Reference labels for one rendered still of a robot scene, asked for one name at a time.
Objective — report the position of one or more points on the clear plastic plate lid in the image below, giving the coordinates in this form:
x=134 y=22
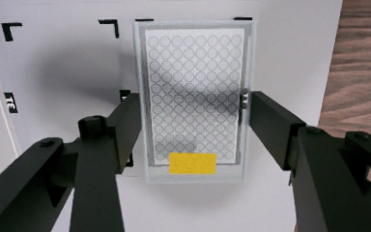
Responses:
x=195 y=84

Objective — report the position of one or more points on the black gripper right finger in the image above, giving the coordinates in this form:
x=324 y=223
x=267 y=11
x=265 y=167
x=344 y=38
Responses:
x=329 y=196

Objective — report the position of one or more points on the grey deck plate with rectangular bays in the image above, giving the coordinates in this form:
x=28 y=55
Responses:
x=294 y=45

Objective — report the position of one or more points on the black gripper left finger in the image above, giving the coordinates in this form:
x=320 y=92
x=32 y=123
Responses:
x=101 y=151

